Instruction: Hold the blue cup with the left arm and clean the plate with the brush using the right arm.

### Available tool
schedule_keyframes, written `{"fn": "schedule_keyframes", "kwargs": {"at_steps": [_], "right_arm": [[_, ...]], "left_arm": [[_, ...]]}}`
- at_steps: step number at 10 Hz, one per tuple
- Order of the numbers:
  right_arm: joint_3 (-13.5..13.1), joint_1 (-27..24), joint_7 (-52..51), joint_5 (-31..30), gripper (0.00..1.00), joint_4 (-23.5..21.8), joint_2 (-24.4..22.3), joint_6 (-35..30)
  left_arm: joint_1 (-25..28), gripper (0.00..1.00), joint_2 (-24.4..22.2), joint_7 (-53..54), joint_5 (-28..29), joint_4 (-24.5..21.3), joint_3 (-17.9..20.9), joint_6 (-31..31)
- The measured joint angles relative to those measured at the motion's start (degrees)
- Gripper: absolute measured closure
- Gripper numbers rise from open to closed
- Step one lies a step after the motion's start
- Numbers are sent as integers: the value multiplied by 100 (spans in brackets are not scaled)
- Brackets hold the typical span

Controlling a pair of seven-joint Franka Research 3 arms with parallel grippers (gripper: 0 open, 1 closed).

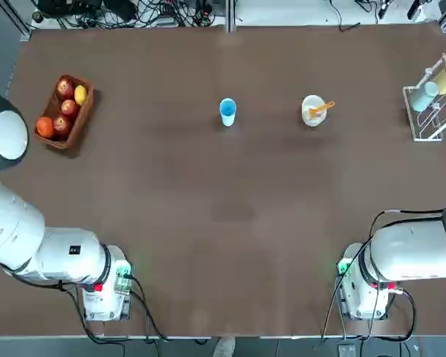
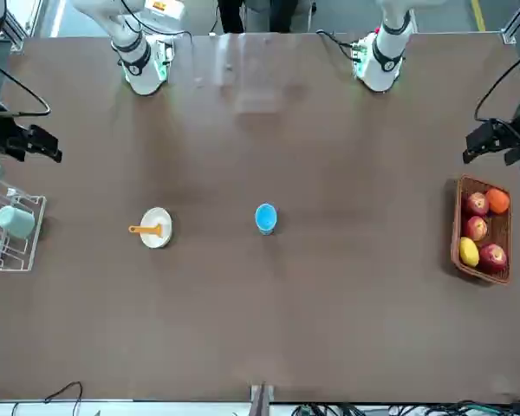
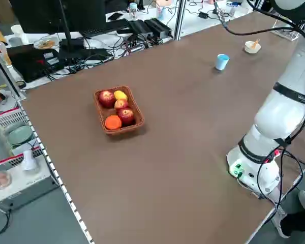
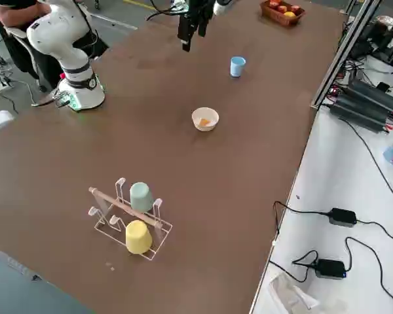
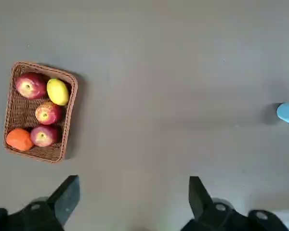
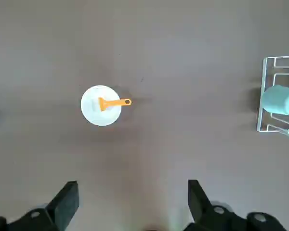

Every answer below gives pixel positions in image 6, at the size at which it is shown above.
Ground mint green cup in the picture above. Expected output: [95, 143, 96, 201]
[261, 84, 289, 116]

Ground orange brush white bristles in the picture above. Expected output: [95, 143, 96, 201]
[98, 97, 132, 112]

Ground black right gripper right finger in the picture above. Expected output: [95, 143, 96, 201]
[183, 179, 288, 231]

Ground white wire cup rack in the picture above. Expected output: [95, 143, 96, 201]
[257, 55, 289, 140]

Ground white bowl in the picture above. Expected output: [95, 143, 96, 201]
[80, 85, 122, 127]

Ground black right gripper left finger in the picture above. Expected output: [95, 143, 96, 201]
[0, 180, 79, 231]

